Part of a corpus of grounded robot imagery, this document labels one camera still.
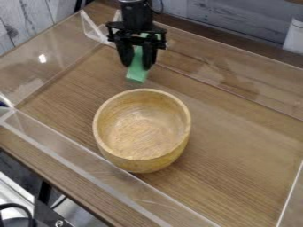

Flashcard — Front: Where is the brown wooden bowl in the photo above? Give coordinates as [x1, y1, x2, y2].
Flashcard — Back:
[92, 89, 192, 173]

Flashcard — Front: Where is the white cylindrical container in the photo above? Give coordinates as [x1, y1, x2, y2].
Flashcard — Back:
[283, 15, 303, 55]

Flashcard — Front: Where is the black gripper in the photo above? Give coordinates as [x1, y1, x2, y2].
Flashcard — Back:
[105, 1, 166, 70]

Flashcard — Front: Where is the black cable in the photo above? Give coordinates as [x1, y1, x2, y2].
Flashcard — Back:
[0, 203, 34, 227]

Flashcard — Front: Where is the black table leg bracket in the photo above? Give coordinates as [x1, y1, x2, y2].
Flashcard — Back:
[33, 181, 74, 227]

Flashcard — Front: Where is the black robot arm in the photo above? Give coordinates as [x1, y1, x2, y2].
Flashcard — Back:
[105, 0, 166, 70]

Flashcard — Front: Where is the clear acrylic tray wall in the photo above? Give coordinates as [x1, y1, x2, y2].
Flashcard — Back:
[0, 16, 303, 227]

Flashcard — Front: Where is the green rectangular block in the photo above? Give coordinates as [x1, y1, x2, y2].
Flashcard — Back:
[126, 46, 148, 83]

